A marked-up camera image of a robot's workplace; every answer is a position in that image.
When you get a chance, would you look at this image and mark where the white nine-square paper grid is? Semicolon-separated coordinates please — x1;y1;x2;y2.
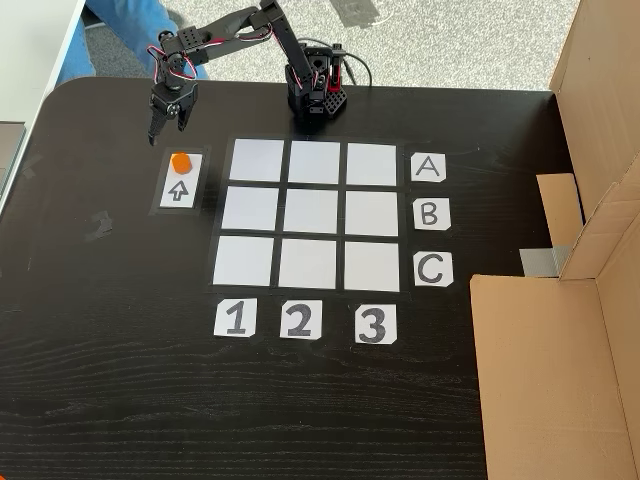
209;135;409;296

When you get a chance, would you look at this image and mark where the white paper arrow sheet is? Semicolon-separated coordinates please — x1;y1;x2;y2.
158;151;205;211

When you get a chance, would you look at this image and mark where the person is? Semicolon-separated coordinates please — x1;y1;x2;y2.
54;0;210;81

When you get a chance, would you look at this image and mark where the white table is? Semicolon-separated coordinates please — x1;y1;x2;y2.
0;0;89;216

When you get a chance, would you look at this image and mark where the grey flat panel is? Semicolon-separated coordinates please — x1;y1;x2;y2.
0;122;26;199

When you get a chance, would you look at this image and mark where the red and black clamp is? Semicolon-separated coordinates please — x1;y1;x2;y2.
327;43;347;97

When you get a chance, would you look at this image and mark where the dark floor plate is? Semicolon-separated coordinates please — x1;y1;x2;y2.
329;0;384;29

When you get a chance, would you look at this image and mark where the paper label number 1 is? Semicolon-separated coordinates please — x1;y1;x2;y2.
213;298;258;339

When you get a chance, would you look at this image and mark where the paper label number 2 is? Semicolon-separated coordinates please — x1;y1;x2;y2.
279;299;324;341

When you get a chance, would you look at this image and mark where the paper label letter A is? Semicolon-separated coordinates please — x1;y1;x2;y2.
410;153;447;184

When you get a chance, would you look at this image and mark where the paper label letter B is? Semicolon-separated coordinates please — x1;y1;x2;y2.
412;198;452;231

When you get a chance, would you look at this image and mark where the paper label number 3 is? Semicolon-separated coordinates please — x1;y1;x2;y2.
354;303;399;345

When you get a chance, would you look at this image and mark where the paper label letter C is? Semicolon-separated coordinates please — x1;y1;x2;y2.
413;251;454;288

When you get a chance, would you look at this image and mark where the brown cardboard panel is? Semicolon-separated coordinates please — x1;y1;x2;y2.
535;0;640;251
469;149;640;480

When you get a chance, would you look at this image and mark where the black power cable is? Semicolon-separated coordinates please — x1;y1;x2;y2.
298;38;374;89

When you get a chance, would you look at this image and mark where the white floor cable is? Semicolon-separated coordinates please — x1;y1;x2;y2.
368;7;399;27

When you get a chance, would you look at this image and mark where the grey duct tape strip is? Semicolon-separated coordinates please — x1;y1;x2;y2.
519;243;576;279

